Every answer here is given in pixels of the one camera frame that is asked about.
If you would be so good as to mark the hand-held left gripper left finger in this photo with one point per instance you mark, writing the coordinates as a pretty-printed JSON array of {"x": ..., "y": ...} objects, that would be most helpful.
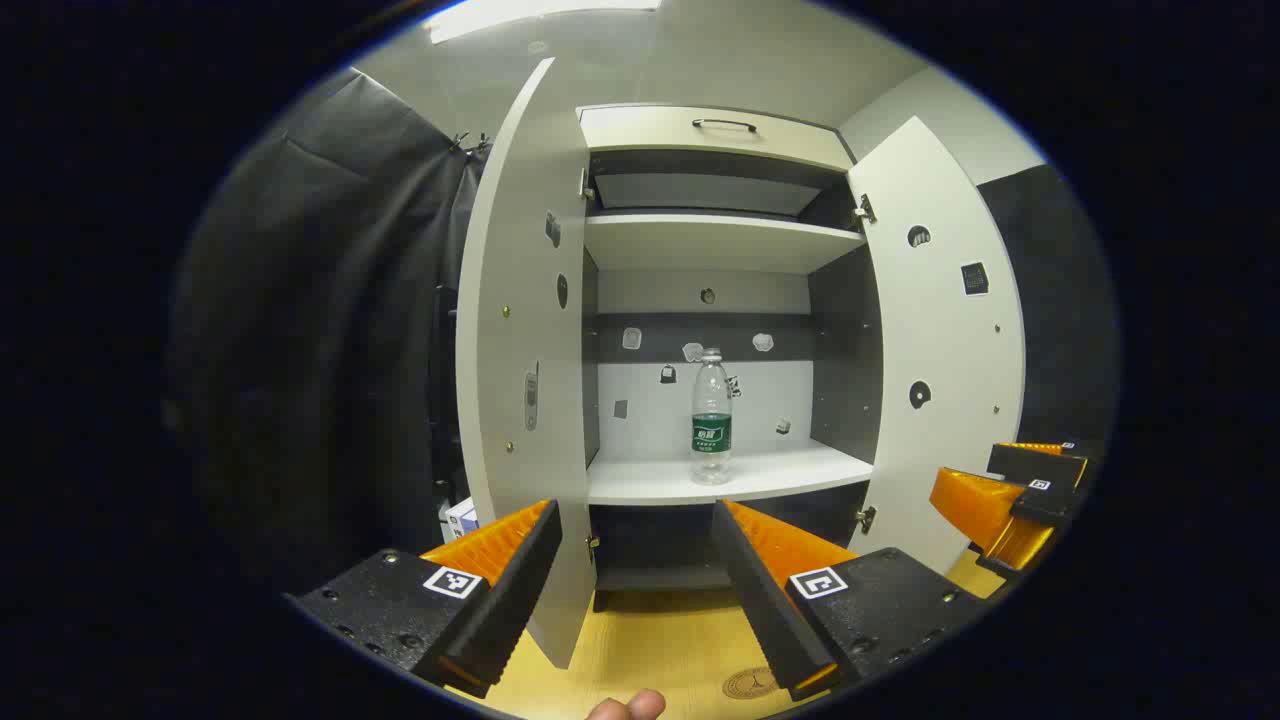
[{"x": 520, "y": 590}]

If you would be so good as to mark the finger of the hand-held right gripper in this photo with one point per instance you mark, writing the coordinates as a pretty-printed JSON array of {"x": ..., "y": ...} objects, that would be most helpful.
[
  {"x": 975, "y": 505},
  {"x": 1030, "y": 462}
]

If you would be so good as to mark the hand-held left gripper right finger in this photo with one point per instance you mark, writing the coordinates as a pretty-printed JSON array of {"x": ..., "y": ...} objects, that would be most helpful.
[{"x": 755, "y": 600}]

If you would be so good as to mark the round brown coaster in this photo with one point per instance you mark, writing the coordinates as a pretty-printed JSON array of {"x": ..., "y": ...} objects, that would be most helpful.
[{"x": 750, "y": 684}]

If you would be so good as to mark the white cabinet door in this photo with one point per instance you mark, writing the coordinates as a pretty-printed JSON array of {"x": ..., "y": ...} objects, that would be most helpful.
[
  {"x": 950, "y": 340},
  {"x": 520, "y": 300}
]

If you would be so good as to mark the clear plastic bottle green label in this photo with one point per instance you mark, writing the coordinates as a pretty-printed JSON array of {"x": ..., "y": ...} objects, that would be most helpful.
[{"x": 711, "y": 420}]

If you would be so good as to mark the white and grey cabinet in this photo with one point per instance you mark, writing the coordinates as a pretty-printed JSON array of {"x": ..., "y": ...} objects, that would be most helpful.
[{"x": 720, "y": 245}]

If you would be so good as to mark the white cabinet drawer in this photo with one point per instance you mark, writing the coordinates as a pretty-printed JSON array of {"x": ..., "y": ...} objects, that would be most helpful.
[{"x": 650, "y": 132}]

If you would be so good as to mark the small white cardboard box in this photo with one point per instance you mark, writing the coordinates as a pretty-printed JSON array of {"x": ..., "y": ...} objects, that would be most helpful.
[{"x": 462, "y": 518}]

